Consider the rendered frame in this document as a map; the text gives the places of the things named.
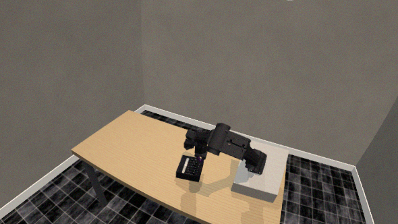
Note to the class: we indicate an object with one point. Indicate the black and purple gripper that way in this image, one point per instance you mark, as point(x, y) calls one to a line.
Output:
point(202, 154)

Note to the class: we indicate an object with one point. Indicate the black lighting desk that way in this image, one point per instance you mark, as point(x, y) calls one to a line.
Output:
point(189, 168)

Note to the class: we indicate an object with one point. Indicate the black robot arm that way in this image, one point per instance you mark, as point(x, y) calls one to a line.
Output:
point(221, 139)

